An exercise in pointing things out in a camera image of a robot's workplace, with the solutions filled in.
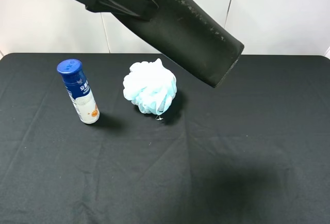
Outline black tablecloth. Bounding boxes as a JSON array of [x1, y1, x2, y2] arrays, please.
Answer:
[[1, 53, 329, 223]]

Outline blue white milk bottle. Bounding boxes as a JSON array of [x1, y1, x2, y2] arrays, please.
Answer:
[[57, 59, 100, 124]]

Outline light blue bath loofah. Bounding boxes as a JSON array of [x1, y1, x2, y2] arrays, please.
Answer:
[[123, 58, 177, 120]]

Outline black leather pouch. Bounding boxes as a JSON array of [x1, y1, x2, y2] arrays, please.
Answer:
[[112, 0, 244, 87]]

